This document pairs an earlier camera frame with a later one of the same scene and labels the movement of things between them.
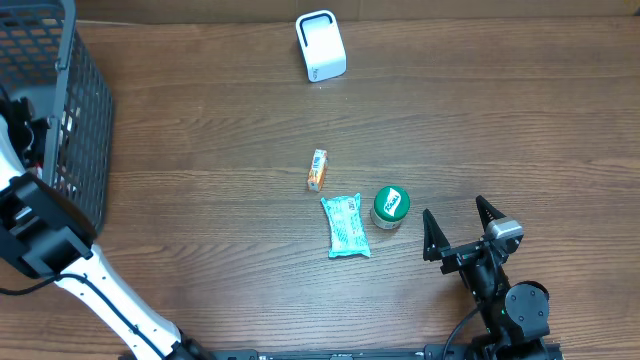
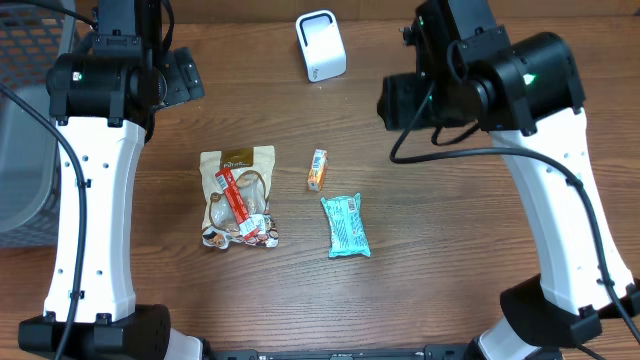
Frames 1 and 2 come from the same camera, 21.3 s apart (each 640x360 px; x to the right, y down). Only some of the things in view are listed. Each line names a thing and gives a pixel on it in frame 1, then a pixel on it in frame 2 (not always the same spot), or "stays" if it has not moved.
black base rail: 362,354 stays
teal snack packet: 348,234 stays
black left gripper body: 30,142 to 181,81
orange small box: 318,170 stays
